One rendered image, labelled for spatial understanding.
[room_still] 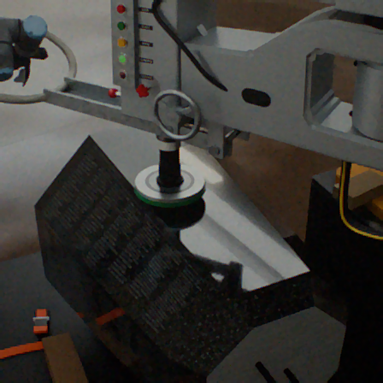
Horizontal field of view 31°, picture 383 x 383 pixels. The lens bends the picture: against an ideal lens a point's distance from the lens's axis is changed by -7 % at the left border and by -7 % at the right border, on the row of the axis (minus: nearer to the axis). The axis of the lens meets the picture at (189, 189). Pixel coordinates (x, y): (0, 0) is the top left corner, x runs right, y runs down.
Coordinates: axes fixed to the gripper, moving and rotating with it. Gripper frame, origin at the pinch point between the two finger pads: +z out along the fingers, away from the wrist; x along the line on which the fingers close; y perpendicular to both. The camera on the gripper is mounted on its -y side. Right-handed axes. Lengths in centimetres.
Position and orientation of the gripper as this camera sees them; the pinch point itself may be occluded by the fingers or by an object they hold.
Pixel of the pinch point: (19, 69)
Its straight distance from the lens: 277.3
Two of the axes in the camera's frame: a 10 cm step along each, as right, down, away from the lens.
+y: -8.3, 2.6, -5.0
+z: -4.3, 2.9, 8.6
